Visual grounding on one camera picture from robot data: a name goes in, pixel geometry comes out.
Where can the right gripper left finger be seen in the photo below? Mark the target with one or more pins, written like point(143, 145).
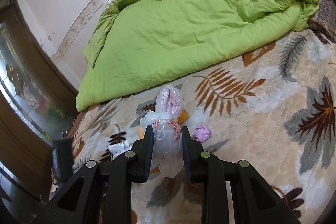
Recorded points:
point(143, 149)

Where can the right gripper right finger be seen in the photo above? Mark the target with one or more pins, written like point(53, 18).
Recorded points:
point(191, 153)

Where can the long white medicine box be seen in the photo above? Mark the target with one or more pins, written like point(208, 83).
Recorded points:
point(118, 148)

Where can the purple wrapper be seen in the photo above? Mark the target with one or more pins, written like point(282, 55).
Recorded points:
point(202, 133)

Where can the clear plastic bag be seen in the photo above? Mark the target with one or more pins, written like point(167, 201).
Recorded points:
point(169, 100)

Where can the orange medicine box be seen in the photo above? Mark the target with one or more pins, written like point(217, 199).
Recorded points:
point(181, 118)

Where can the wooden glass door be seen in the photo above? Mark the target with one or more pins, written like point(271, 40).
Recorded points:
point(37, 104)

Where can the leaf pattern fleece blanket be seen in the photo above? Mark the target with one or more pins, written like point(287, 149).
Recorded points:
point(274, 107)

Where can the green quilt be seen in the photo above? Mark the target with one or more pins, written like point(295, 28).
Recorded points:
point(139, 44)

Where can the brown striped pillow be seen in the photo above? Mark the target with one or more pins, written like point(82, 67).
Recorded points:
point(322, 23)

